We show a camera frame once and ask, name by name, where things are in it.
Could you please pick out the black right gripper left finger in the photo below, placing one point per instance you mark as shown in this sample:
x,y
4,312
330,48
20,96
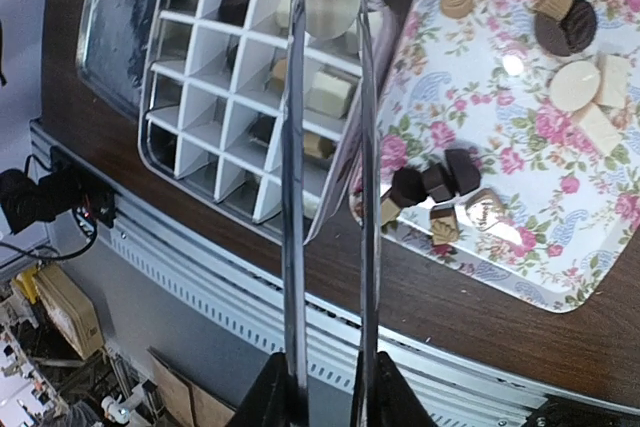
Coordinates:
x,y
271,401

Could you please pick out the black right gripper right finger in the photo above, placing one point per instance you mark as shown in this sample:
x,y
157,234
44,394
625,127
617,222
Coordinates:
x,y
393,402

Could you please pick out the metal tongs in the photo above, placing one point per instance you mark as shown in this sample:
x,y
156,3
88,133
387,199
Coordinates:
x,y
297,86

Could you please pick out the tan chocolate third row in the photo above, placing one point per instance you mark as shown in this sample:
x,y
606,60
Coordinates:
x,y
317,146

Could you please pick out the dark chocolate third row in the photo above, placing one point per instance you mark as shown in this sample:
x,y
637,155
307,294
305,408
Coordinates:
x,y
261,130

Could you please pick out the pink tin box with dividers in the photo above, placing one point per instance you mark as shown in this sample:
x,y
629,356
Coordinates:
x,y
207,81

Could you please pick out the white bar chocolate second row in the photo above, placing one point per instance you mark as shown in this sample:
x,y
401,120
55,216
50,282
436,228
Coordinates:
x,y
330,95

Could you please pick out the tan chocolate second row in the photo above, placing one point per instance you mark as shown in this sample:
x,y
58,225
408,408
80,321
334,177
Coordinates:
x,y
278,76

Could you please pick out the white heart chocolate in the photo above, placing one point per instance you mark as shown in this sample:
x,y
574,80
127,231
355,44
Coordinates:
x,y
282,14

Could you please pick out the pink bunny tin lid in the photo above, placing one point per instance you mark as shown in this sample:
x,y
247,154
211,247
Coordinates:
x,y
111,50

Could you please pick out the tan Sweet chocolate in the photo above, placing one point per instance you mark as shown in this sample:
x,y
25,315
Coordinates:
x,y
485,210

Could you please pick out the cardboard box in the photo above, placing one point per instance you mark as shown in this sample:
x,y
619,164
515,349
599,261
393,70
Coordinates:
x,y
187,402

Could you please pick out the yellow plastic crate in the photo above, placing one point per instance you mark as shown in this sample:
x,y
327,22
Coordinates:
x,y
70,310

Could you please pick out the floral pink tray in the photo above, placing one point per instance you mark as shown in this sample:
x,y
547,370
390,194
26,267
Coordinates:
x,y
470,74

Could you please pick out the front aluminium rail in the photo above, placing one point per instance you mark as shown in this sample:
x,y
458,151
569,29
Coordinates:
x,y
214,298

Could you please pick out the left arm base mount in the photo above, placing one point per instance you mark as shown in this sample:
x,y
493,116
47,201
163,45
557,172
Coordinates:
x,y
65,186

